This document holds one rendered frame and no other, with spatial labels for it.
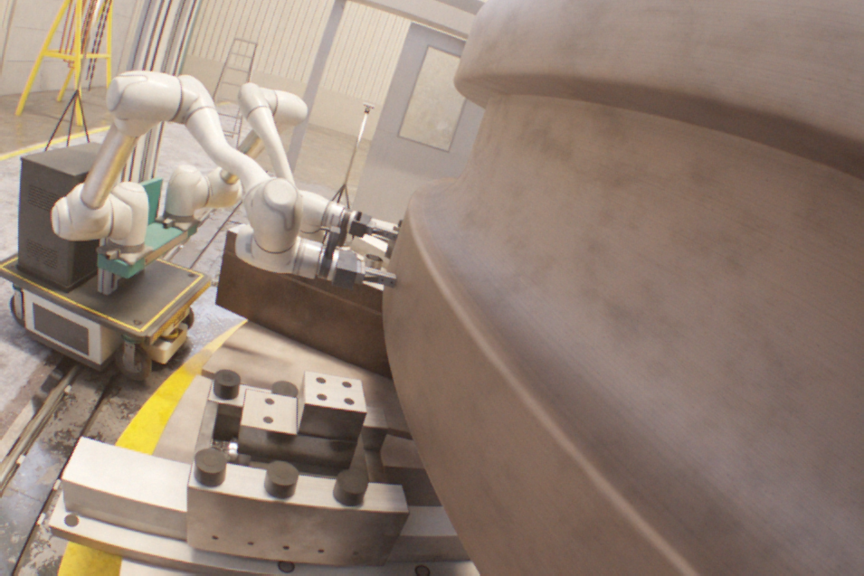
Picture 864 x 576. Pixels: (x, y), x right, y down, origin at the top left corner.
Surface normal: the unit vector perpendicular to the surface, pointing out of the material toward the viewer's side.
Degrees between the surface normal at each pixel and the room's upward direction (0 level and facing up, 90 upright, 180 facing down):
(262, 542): 90
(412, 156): 90
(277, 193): 47
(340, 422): 90
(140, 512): 72
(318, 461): 90
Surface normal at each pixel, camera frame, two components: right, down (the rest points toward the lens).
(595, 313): -0.75, -0.45
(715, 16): -0.87, -0.17
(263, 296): -0.14, 0.24
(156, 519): 0.32, 0.05
